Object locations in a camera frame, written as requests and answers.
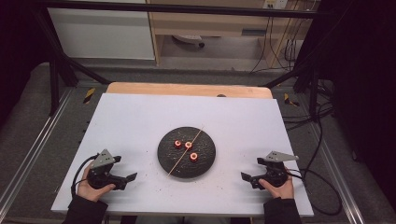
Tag person's left hand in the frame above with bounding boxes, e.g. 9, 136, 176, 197
77, 162, 117, 203

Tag yellow black striped tape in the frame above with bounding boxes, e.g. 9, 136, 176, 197
282, 92, 301, 107
82, 87, 97, 105

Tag white power strip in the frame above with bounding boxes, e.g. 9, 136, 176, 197
262, 0, 290, 10

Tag black curtain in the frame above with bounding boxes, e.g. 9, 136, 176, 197
0, 0, 50, 125
311, 0, 396, 203

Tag white cabinet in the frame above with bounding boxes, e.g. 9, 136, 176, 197
47, 7, 156, 61

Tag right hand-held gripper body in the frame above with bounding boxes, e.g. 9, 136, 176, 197
250, 150, 300, 190

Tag person's right hand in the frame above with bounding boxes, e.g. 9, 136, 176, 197
258, 167, 295, 200

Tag black metal frame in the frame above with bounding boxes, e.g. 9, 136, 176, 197
31, 0, 334, 118

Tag light wooden desk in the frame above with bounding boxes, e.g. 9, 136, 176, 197
146, 0, 316, 68

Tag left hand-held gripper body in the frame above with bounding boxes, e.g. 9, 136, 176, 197
86, 148, 128, 191

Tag grey object under desk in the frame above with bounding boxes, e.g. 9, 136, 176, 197
171, 34, 206, 49

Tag hanging black cables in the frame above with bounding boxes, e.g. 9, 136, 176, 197
249, 15, 301, 75

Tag black floor cables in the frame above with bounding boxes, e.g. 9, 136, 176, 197
280, 78, 336, 132

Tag hand-held gripper cable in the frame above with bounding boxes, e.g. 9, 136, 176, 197
70, 154, 101, 199
285, 118, 343, 217

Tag light wooden table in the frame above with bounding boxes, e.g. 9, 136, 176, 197
106, 81, 274, 100

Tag thin bamboo skewer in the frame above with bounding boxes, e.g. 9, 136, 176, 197
166, 125, 205, 178

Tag left hand-held gripper cable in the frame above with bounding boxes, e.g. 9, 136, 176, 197
70, 154, 101, 199

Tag aluminium floor rail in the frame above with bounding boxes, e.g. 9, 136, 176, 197
307, 123, 366, 224
0, 88, 77, 213

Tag right hand-held gripper cable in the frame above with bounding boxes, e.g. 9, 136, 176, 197
285, 118, 343, 217

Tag black round slate plate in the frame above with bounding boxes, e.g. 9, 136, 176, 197
157, 126, 217, 179

